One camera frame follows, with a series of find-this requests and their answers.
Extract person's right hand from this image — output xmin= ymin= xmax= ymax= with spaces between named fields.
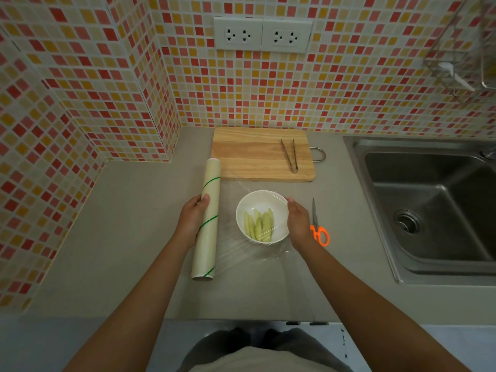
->
xmin=286 ymin=197 xmax=315 ymax=254

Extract person's left hand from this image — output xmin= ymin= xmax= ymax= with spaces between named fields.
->
xmin=175 ymin=193 xmax=211 ymax=249

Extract white round bowl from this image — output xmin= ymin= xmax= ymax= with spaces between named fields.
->
xmin=236 ymin=190 xmax=291 ymax=245

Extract cling film roll green stripes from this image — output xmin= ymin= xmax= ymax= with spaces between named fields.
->
xmin=190 ymin=158 xmax=222 ymax=282

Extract clear cling film sheet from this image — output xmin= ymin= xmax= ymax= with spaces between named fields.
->
xmin=215 ymin=181 xmax=316 ymax=324

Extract person's right forearm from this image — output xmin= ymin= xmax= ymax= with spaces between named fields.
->
xmin=293 ymin=243 xmax=473 ymax=372

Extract person's left forearm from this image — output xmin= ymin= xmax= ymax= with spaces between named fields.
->
xmin=62 ymin=233 xmax=197 ymax=372

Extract metal tongs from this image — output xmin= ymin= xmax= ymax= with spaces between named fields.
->
xmin=281 ymin=138 xmax=299 ymax=175

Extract wooden cutting board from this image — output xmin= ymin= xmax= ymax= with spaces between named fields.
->
xmin=211 ymin=127 xmax=316 ymax=183

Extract stainless steel sink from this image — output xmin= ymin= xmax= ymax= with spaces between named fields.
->
xmin=343 ymin=135 xmax=496 ymax=287

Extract dark trousers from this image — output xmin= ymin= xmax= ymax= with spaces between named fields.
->
xmin=177 ymin=327 xmax=354 ymax=372

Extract grey shirt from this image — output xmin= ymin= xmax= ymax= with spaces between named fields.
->
xmin=189 ymin=346 xmax=342 ymax=372

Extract orange handled scissors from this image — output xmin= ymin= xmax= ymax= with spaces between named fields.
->
xmin=309 ymin=197 xmax=330 ymax=247

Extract white double wall socket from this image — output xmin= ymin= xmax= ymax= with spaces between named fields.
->
xmin=213 ymin=16 xmax=264 ymax=52
xmin=261 ymin=18 xmax=313 ymax=54

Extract white utensil handle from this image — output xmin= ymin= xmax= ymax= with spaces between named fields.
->
xmin=437 ymin=61 xmax=476 ymax=92

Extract metal wire wall rack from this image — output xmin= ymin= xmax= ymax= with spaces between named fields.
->
xmin=422 ymin=0 xmax=496 ymax=104

